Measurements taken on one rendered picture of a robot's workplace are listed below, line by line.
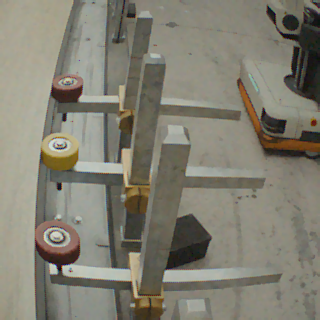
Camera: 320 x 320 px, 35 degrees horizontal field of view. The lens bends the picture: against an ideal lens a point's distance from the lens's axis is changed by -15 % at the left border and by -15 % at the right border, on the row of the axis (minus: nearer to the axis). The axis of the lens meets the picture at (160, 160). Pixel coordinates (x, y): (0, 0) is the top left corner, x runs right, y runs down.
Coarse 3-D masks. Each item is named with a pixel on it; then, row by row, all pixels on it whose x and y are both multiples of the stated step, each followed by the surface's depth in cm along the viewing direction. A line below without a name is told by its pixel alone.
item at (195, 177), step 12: (72, 168) 107; (84, 168) 108; (96, 168) 108; (108, 168) 109; (120, 168) 109; (192, 168) 112; (204, 168) 113; (216, 168) 113; (228, 168) 113; (240, 168) 114; (60, 180) 108; (72, 180) 108; (84, 180) 109; (96, 180) 109; (108, 180) 109; (120, 180) 109; (192, 180) 111; (204, 180) 111; (216, 180) 112; (228, 180) 112; (240, 180) 112; (252, 180) 113; (264, 180) 113
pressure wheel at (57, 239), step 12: (48, 228) 86; (60, 228) 87; (72, 228) 87; (36, 240) 83; (48, 240) 84; (60, 240) 84; (72, 240) 85; (48, 252) 82; (60, 252) 82; (72, 252) 83; (60, 264) 83
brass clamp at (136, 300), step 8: (128, 256) 96; (136, 256) 95; (128, 264) 96; (136, 264) 93; (136, 272) 91; (136, 280) 90; (136, 288) 88; (136, 296) 86; (144, 296) 87; (152, 296) 87; (160, 296) 87; (136, 304) 86; (144, 304) 85; (152, 304) 85; (160, 304) 86; (136, 312) 86; (144, 312) 86; (152, 312) 86; (160, 312) 87
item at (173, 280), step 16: (64, 272) 90; (80, 272) 90; (96, 272) 91; (112, 272) 92; (128, 272) 92; (176, 272) 94; (192, 272) 94; (208, 272) 94; (224, 272) 95; (240, 272) 95; (256, 272) 95; (272, 272) 95; (112, 288) 92; (128, 288) 92; (176, 288) 93; (192, 288) 94; (208, 288) 94
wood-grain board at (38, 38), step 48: (0, 0) 180; (48, 0) 178; (0, 48) 140; (48, 48) 141; (0, 96) 118; (48, 96) 119; (0, 144) 103; (0, 192) 92; (0, 240) 82; (0, 288) 73
